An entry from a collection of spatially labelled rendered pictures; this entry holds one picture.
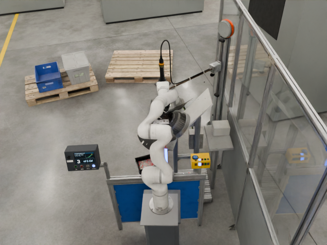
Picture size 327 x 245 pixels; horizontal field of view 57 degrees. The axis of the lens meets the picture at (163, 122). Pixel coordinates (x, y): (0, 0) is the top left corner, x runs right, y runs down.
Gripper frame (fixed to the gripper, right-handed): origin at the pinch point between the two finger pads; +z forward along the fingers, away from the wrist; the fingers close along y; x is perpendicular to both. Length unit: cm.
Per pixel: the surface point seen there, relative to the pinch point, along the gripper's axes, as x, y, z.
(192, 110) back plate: -46, 28, 15
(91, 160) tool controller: -47, -62, -42
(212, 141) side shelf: -78, 48, 4
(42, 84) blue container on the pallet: -135, -198, 217
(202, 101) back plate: -35, 37, 15
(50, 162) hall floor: -164, -156, 68
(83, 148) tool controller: -40, -68, -34
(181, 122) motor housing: -49, 16, 2
